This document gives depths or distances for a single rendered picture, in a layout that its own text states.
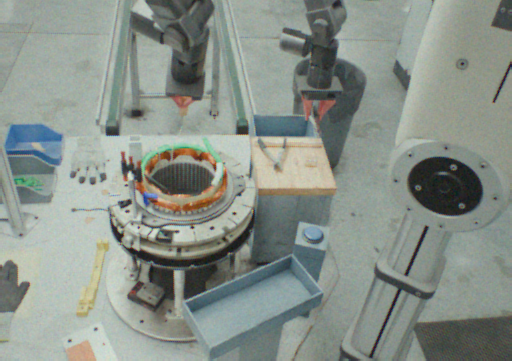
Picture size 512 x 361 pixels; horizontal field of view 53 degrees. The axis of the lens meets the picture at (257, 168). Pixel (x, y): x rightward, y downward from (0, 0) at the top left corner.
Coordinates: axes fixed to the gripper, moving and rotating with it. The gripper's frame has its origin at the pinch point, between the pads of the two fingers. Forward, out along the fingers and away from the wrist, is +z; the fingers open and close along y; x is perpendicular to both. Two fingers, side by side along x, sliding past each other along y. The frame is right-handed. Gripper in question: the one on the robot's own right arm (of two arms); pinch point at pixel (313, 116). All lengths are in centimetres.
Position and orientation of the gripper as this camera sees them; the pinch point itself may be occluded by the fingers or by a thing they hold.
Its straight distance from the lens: 125.0
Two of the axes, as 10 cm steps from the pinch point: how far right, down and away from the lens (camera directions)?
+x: 1.1, 6.3, -7.7
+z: -0.8, 7.7, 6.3
